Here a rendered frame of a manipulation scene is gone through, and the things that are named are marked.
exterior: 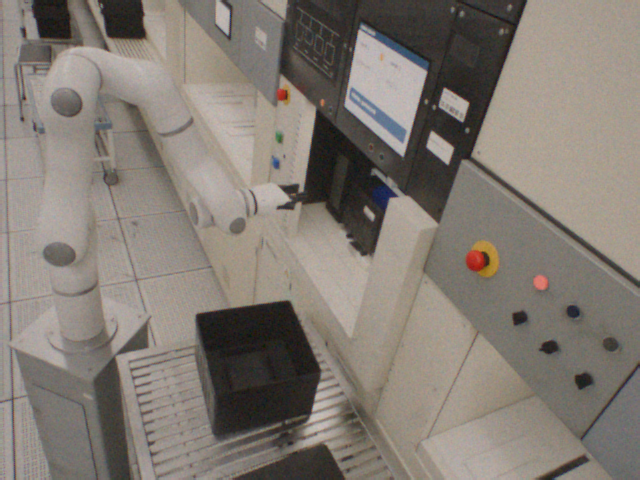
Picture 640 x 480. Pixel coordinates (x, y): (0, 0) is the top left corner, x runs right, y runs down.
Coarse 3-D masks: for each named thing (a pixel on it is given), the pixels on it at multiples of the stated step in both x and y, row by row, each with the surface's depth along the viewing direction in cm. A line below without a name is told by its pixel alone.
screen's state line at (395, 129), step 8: (352, 88) 129; (352, 96) 129; (360, 96) 126; (360, 104) 126; (368, 104) 123; (368, 112) 124; (376, 112) 121; (376, 120) 121; (384, 120) 118; (392, 120) 116; (384, 128) 119; (392, 128) 116; (400, 128) 113; (400, 136) 114
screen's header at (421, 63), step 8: (360, 24) 121; (368, 32) 119; (376, 32) 116; (384, 40) 114; (392, 40) 111; (392, 48) 112; (400, 48) 109; (408, 56) 107; (416, 56) 105; (416, 64) 105; (424, 64) 103
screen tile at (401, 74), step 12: (396, 60) 111; (396, 72) 112; (408, 72) 108; (384, 84) 116; (408, 84) 109; (384, 96) 117; (396, 96) 113; (408, 96) 109; (396, 108) 114; (408, 108) 110; (408, 120) 110
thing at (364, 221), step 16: (352, 176) 177; (368, 176) 179; (384, 176) 176; (352, 192) 176; (368, 192) 182; (400, 192) 169; (352, 208) 177; (368, 208) 168; (352, 224) 179; (368, 224) 170; (368, 240) 171
